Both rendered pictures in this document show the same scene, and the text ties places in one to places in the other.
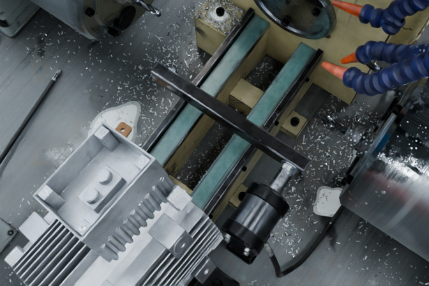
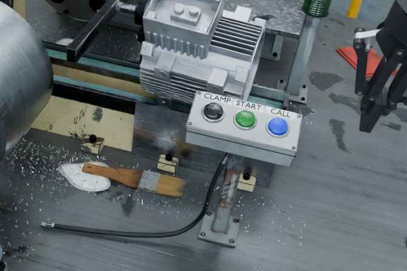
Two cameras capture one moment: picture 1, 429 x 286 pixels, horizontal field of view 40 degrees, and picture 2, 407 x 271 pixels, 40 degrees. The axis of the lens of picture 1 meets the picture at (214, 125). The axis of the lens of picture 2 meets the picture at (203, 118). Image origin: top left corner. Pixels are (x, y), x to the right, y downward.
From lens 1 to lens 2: 1.15 m
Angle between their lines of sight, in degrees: 66
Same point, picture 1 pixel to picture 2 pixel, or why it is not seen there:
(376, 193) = not seen: outside the picture
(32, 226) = (217, 77)
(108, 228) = not seen: outside the picture
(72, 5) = (45, 55)
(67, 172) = (183, 31)
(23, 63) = (39, 259)
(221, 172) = (119, 68)
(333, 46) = not seen: hidden behind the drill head
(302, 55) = not seen: hidden behind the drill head
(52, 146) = (121, 211)
